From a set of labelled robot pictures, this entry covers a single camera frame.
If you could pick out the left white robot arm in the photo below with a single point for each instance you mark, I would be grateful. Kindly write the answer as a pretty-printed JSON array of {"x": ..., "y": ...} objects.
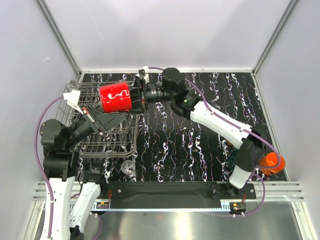
[{"x": 59, "y": 168}]

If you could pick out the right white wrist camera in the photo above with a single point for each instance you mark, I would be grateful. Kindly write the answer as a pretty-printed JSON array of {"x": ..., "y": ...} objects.
[{"x": 143, "y": 74}]

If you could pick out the small clear plastic cup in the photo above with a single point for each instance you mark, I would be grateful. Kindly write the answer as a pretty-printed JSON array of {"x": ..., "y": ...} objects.
[{"x": 128, "y": 167}]

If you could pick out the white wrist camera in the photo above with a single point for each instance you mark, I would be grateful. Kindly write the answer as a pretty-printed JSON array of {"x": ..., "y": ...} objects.
[
  {"x": 72, "y": 100},
  {"x": 143, "y": 74}
]

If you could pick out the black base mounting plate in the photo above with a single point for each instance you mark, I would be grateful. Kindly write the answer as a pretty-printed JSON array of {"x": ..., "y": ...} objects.
[{"x": 174, "y": 195}]

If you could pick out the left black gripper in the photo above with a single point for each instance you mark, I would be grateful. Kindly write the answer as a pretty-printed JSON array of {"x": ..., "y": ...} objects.
[{"x": 107, "y": 120}]

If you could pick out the red plastic cup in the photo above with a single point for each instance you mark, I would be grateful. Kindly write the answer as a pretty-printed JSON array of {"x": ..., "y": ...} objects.
[{"x": 115, "y": 97}]

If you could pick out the dark green mug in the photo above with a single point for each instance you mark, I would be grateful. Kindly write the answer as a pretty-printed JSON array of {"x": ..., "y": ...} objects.
[{"x": 230, "y": 161}]

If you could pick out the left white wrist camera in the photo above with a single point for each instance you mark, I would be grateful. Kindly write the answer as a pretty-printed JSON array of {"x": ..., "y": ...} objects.
[{"x": 72, "y": 100}]

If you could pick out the grey wire dish rack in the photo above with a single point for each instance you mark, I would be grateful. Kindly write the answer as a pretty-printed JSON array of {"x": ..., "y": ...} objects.
[{"x": 119, "y": 142}]

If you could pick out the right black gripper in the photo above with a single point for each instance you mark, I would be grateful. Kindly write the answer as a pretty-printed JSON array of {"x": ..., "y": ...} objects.
[{"x": 138, "y": 99}]

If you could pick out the orange translucent cup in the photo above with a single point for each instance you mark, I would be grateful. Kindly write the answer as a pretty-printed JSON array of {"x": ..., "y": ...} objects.
[{"x": 268, "y": 163}]

